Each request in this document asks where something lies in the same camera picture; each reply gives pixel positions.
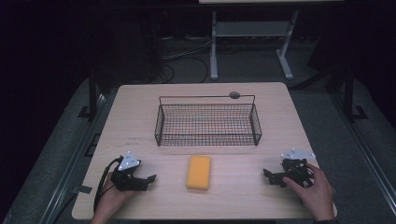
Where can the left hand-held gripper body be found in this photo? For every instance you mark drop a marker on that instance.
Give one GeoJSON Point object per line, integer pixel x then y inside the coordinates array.
{"type": "Point", "coordinates": [128, 179]}

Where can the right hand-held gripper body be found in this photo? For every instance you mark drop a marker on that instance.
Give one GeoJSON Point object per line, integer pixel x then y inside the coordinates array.
{"type": "Point", "coordinates": [295, 171]}

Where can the yellow sponge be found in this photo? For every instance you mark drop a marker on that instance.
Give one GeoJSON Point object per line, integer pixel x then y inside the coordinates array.
{"type": "Point", "coordinates": [198, 172]}

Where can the person's left hand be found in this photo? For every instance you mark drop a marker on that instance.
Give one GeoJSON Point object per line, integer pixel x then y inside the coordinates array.
{"type": "Point", "coordinates": [110, 202]}

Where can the person's right hand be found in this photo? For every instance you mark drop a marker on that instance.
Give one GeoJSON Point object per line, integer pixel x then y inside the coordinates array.
{"type": "Point", "coordinates": [317, 194]}

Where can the grey tape piece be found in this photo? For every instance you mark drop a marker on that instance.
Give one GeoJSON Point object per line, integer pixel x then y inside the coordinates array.
{"type": "Point", "coordinates": [82, 188]}

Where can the grey round table grommet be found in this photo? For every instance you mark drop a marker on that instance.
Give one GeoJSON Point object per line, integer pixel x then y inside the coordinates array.
{"type": "Point", "coordinates": [234, 95]}

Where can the white metal stand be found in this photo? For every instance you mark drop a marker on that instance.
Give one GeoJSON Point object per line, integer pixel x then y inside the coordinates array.
{"type": "Point", "coordinates": [250, 29]}

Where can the aluminium frame rail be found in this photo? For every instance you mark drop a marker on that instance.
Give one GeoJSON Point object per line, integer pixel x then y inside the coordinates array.
{"type": "Point", "coordinates": [364, 146]}
{"type": "Point", "coordinates": [73, 161]}

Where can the black upright post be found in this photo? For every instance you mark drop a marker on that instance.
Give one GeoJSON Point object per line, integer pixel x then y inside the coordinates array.
{"type": "Point", "coordinates": [92, 93]}
{"type": "Point", "coordinates": [348, 93]}

